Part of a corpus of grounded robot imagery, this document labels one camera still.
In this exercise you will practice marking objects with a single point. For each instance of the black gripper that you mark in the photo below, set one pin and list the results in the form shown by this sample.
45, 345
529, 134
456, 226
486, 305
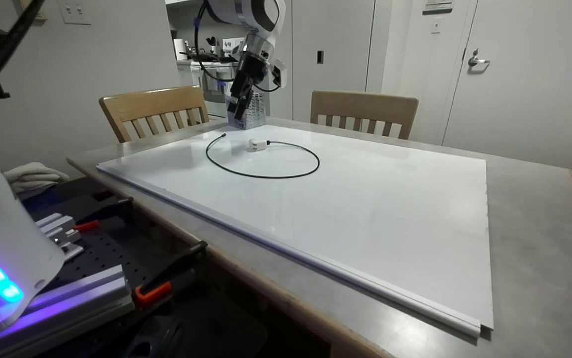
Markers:
249, 73

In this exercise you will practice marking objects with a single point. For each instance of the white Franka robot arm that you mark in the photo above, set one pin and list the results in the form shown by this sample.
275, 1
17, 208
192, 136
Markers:
247, 13

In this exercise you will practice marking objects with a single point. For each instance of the clear plastic bottle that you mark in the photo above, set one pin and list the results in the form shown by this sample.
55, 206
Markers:
259, 112

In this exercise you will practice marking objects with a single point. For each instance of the white kitchen stove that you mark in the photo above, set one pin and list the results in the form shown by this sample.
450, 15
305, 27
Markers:
220, 93

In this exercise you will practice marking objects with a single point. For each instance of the light wooden slat-back chair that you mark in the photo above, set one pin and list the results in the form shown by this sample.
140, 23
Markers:
367, 104
148, 102

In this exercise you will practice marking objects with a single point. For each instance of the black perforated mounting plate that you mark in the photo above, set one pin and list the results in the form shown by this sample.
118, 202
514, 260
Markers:
114, 252

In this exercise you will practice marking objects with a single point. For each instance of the large white whiteboard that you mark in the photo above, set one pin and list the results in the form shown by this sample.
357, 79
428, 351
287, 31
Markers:
367, 266

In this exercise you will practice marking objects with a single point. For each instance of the white folded cloth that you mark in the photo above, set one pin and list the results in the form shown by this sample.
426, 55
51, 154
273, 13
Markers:
35, 178

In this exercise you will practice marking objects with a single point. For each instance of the white wall outlet plate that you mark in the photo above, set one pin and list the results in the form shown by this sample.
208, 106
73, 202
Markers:
75, 13

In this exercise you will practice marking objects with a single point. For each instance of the aluminium profile rail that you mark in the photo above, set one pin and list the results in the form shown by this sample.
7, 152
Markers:
81, 291

